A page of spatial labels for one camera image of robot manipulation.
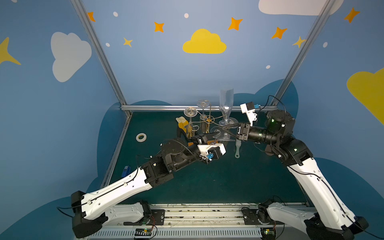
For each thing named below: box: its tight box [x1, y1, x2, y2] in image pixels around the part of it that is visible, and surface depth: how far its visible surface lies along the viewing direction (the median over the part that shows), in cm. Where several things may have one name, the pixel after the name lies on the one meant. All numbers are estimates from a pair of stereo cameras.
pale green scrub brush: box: [235, 138, 242, 159], surface depth 102 cm
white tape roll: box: [136, 133, 147, 143], surface depth 109 cm
